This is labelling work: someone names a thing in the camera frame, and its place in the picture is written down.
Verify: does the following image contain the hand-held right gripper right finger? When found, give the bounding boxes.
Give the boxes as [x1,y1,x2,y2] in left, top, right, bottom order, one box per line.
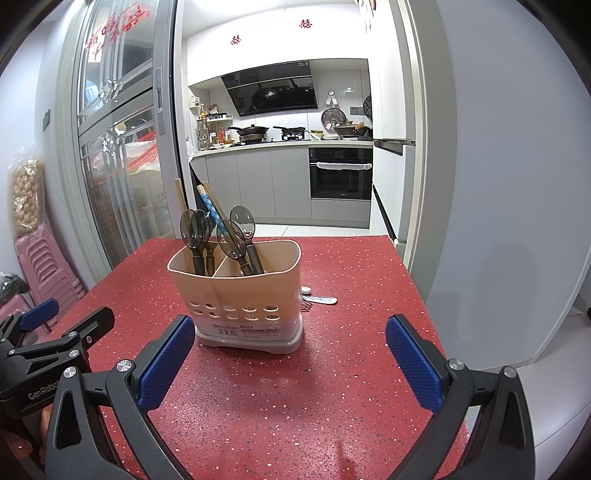
[386,315,539,480]

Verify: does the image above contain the clear bag of nuts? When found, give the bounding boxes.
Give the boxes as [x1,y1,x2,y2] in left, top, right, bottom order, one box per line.
[9,148,44,236]

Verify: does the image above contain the clear spoon with grey handle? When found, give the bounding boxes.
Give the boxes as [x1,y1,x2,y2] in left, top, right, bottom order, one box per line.
[229,204,265,275]
[216,219,252,278]
[180,209,206,278]
[193,209,215,278]

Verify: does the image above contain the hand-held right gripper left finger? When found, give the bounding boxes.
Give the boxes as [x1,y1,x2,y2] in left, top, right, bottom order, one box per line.
[45,315,197,480]

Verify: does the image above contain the plain wooden chopstick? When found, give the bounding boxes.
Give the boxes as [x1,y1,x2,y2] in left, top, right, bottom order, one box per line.
[174,178,190,217]

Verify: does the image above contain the person's left hand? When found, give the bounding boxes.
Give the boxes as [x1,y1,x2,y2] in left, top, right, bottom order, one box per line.
[0,406,51,464]

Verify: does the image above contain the black wok with wooden handle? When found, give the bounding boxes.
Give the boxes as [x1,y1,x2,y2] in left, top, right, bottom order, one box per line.
[333,121,372,139]

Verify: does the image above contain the yellow patterned chopstick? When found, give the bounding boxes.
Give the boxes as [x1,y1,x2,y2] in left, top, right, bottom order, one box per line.
[203,181,228,220]

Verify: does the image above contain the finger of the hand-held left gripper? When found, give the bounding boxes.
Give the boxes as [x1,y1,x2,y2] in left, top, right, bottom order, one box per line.
[0,299,60,344]
[9,307,115,367]

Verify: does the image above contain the metal utensil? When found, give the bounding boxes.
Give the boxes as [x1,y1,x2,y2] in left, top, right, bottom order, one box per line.
[302,295,338,311]

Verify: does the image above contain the black built-in oven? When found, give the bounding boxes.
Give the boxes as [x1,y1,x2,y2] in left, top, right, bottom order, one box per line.
[308,147,374,201]

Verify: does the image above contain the black trash bag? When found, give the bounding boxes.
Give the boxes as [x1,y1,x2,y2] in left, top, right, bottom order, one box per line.
[187,161,208,217]

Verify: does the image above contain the black plastic bag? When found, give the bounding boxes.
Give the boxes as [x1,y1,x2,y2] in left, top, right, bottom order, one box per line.
[0,272,29,296]

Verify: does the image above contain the condiment rack with bottles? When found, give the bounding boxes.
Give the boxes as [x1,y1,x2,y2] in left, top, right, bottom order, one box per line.
[196,102,236,151]

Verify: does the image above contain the single pink stool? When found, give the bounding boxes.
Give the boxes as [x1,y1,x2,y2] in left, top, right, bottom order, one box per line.
[0,292,28,324]

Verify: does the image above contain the black wok with lid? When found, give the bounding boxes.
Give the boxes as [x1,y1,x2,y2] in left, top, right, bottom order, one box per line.
[228,124,269,141]

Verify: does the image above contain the grey kitchen cabinets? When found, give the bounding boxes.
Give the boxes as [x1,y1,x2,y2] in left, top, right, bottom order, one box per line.
[191,141,374,229]

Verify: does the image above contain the stack of pink stools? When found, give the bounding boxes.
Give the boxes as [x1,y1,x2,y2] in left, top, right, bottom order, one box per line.
[14,231,86,324]

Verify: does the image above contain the beige cutlery holder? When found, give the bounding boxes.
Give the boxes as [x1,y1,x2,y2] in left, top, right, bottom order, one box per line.
[167,239,305,355]

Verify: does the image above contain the glass sliding door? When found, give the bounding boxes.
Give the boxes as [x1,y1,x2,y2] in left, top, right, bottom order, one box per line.
[62,0,195,273]

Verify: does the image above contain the blue patterned chopstick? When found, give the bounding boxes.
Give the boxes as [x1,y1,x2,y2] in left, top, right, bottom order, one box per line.
[197,185,227,227]

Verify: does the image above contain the black range hood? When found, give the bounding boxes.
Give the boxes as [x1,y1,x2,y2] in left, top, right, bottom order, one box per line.
[221,59,319,117]

